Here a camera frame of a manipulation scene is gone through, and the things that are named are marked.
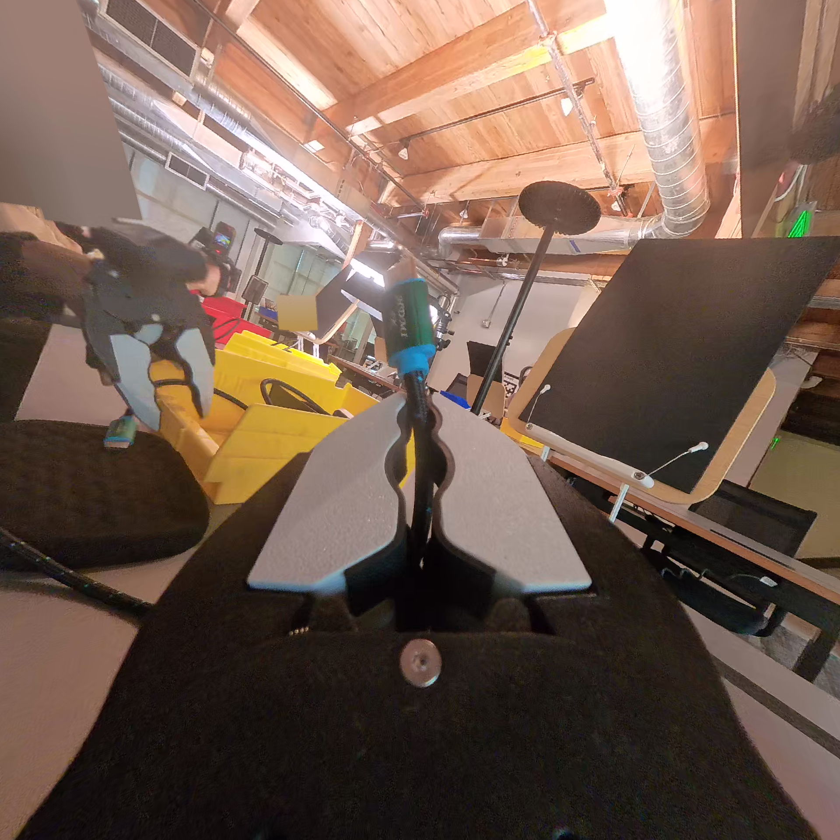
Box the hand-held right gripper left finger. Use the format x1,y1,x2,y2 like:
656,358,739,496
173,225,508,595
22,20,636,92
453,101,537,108
247,392,413,595

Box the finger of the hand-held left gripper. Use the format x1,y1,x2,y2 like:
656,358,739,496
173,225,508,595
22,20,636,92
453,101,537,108
172,326,217,419
107,323,166,432

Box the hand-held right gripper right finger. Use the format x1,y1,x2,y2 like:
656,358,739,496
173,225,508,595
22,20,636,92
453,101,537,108
428,392,593,597

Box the yellow plastic bin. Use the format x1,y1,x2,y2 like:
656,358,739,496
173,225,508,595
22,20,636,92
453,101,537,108
150,357,413,506
223,330,343,395

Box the black hdmi cable green plugs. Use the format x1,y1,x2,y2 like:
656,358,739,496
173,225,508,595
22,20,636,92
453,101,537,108
0,274,439,619

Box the person's left forearm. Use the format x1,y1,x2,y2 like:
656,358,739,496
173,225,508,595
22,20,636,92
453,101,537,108
0,233,34,316

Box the person's left hand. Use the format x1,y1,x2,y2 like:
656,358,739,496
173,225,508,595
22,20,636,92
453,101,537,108
20,245,94,311

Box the red storage box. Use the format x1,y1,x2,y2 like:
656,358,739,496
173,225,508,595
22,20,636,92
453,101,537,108
199,295,271,340

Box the black round cushion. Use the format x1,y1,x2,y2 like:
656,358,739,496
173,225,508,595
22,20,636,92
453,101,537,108
0,420,211,572

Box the studio light panel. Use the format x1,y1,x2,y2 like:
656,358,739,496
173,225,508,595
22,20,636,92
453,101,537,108
315,252,398,345

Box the wooden desk black legs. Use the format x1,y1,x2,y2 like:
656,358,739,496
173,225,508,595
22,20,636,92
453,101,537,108
543,453,840,683

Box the wood-framed black board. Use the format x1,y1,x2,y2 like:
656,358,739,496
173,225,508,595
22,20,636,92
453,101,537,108
507,236,840,508

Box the black pole with round disc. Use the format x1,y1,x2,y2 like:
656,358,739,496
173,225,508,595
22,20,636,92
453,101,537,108
470,180,602,416

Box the green exit sign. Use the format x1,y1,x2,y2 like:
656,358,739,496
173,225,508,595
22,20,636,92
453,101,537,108
768,200,819,239

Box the black video camera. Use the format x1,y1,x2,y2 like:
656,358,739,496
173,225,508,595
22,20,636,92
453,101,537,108
189,222,242,295

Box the grey vent duct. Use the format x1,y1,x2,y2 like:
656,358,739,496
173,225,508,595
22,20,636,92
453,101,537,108
82,0,375,253

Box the rectangular metal duct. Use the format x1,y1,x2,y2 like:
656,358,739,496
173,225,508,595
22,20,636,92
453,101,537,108
438,217,664,258

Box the silver spiral duct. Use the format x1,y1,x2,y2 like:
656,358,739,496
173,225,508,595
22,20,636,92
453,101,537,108
613,0,711,240

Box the black ceiling post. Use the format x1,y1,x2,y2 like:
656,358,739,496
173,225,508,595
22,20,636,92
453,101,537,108
734,0,809,173

